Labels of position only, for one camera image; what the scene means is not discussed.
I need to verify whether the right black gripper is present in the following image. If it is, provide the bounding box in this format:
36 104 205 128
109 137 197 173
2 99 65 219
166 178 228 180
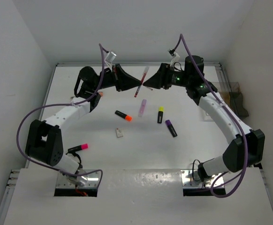
144 63 191 90

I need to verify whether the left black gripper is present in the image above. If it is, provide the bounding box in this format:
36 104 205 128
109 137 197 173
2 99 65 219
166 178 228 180
92 63 141 92

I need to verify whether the red capped pen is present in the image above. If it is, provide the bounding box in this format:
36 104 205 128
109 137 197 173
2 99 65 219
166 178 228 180
134 66 150 98

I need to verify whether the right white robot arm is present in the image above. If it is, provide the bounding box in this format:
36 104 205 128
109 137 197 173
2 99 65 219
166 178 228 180
144 56 265 181

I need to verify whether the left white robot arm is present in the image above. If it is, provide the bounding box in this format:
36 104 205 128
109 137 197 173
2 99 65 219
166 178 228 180
25 64 141 176

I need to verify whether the yellow black highlighter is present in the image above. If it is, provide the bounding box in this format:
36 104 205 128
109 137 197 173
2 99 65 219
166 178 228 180
157 106 164 124

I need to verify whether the pink translucent highlighter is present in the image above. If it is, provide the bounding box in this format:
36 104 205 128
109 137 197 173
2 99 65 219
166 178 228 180
138 99 147 117

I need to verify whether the orange black highlighter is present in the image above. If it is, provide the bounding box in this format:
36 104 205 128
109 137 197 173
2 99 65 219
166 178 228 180
115 110 133 121

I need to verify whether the purple black highlighter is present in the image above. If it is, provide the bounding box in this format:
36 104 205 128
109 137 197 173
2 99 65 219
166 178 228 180
165 120 177 137

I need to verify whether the white eraser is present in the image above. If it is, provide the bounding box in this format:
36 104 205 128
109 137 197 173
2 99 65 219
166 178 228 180
115 128 123 138

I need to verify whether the clear acrylic container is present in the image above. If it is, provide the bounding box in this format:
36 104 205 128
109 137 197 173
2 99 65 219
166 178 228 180
212 82 249 120

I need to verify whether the pink black highlighter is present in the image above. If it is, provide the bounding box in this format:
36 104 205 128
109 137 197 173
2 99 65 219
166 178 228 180
68 143 88 153

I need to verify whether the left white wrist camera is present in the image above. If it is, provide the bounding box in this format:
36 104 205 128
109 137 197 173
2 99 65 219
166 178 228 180
105 51 117 70

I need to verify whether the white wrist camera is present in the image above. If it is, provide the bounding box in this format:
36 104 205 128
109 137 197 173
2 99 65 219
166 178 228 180
105 51 117 70
168 49 180 68

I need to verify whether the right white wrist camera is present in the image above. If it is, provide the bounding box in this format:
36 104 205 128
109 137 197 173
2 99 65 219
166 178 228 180
168 49 180 68

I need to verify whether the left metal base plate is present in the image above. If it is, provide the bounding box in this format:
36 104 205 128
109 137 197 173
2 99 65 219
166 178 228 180
56 169 100 189

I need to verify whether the metal base plate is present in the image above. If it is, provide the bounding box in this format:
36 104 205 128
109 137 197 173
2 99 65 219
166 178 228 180
181 169 221 190
56 169 100 189

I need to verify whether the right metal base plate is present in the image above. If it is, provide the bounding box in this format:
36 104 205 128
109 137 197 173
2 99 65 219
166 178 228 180
181 169 221 190

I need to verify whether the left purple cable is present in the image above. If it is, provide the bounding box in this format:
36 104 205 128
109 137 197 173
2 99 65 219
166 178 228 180
16 43 114 188

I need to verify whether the purple cable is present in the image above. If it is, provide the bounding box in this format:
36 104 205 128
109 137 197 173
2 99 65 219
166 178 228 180
171 34 249 199
16 43 114 188

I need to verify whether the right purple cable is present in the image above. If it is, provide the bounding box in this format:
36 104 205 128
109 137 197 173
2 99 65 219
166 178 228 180
171 34 249 199

